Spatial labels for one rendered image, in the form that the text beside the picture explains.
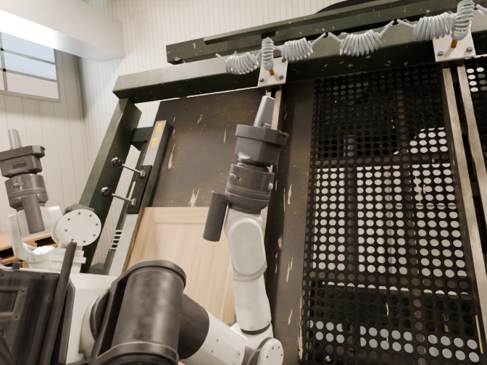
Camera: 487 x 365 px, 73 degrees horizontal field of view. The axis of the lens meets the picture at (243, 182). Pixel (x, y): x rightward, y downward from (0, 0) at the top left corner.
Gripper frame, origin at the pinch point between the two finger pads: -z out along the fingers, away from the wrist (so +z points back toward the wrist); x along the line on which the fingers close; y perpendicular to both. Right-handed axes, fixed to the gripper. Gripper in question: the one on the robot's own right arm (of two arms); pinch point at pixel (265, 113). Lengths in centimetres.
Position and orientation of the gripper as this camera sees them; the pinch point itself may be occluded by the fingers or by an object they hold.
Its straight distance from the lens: 65.0
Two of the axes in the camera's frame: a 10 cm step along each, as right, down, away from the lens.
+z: -2.1, 9.7, 1.0
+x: -5.7, -2.1, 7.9
